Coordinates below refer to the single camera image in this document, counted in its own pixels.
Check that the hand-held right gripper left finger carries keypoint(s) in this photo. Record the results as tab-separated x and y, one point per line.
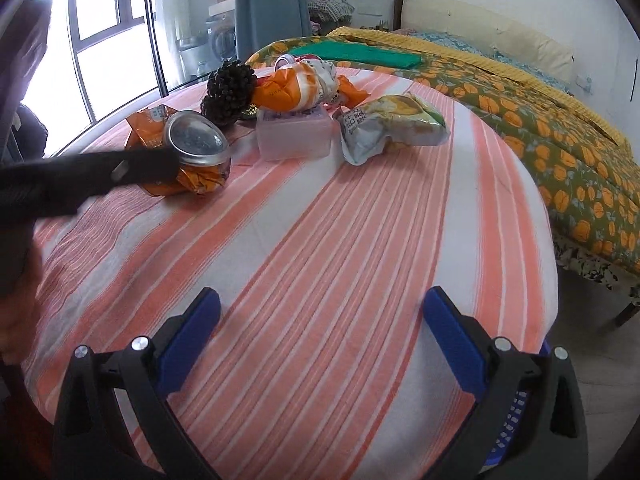
192	340

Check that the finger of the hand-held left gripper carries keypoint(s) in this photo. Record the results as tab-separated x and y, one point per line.
140	167

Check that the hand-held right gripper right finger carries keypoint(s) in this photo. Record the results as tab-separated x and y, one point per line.
452	345

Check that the silver metal can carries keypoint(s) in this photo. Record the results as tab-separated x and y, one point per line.
195	137

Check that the dark pine cone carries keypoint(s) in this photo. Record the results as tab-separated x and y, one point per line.
227	87

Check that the pink translucent plastic box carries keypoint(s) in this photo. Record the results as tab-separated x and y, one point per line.
295	137

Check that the orange white snack bag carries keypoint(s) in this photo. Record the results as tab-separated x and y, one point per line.
290	87

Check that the yellow green snack bag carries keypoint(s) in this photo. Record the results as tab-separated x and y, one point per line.
395	125

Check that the person's left hand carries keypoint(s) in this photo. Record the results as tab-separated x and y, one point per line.
17	310

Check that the grey washing machine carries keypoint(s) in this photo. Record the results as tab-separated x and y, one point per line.
222	40

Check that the orange white striped tablecloth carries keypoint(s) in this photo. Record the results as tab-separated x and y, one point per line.
325	260

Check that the black white floral sheet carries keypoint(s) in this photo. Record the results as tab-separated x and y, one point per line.
590	267

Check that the blue grey curtain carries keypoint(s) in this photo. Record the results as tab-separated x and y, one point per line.
270	5

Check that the bed with orange floral cover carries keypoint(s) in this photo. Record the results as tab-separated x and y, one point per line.
550	135

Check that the pile of clothes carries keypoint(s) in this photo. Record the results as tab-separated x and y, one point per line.
330	7

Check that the green folded cloth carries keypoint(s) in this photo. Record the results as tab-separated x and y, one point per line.
370	55

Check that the yellow blanket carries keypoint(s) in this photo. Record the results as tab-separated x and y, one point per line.
500	67

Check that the blue patterned pillow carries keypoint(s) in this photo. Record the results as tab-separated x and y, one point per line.
450	40

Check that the cream headboard cushion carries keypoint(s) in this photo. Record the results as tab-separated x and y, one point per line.
475	25

